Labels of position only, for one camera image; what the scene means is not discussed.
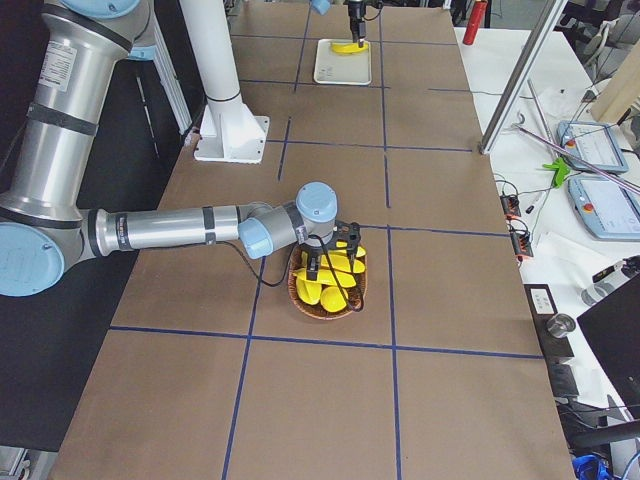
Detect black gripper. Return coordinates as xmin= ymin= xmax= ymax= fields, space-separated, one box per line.
xmin=347 ymin=0 xmax=366 ymax=47
xmin=299 ymin=234 xmax=356 ymax=281

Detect yellow banana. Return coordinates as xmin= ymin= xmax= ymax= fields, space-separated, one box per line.
xmin=321 ymin=247 xmax=366 ymax=274
xmin=293 ymin=268 xmax=357 ymax=288
xmin=330 ymin=41 xmax=369 ymax=55

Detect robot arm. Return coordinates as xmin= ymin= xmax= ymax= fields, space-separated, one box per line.
xmin=1 ymin=1 xmax=357 ymax=297
xmin=310 ymin=0 xmax=366 ymax=47

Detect brown wicker basket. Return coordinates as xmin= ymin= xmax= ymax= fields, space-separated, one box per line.
xmin=287 ymin=241 xmax=367 ymax=320

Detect yellow starfruit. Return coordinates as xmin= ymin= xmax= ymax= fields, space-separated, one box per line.
xmin=296 ymin=277 xmax=322 ymax=305

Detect yellow lemon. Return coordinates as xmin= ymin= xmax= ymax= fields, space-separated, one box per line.
xmin=320 ymin=286 xmax=348 ymax=313

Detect white bear tray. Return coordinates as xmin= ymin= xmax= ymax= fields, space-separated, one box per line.
xmin=313 ymin=39 xmax=372 ymax=86

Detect red fire extinguisher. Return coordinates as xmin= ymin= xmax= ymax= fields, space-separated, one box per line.
xmin=462 ymin=0 xmax=489 ymax=46

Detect metal cylinder weight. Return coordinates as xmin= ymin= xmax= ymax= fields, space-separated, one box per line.
xmin=545 ymin=313 xmax=577 ymax=339

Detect green plastic clamp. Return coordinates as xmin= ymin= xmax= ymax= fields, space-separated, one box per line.
xmin=542 ymin=157 xmax=571 ymax=189

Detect upper teach pendant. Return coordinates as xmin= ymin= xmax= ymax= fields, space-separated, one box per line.
xmin=556 ymin=121 xmax=629 ymax=174

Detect teach pendant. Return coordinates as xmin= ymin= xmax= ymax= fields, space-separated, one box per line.
xmin=567 ymin=176 xmax=639 ymax=241
xmin=556 ymin=121 xmax=629 ymax=174

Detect lower teach pendant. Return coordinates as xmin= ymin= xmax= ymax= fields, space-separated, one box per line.
xmin=567 ymin=176 xmax=639 ymax=241

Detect black monitor corner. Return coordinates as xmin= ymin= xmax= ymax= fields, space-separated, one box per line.
xmin=577 ymin=281 xmax=639 ymax=416

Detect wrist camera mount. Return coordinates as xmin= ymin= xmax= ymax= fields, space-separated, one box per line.
xmin=330 ymin=220 xmax=361 ymax=254

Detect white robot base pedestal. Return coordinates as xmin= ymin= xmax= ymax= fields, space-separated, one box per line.
xmin=180 ymin=0 xmax=270 ymax=164

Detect aluminium frame post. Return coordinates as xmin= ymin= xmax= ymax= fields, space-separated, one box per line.
xmin=479 ymin=0 xmax=567 ymax=155

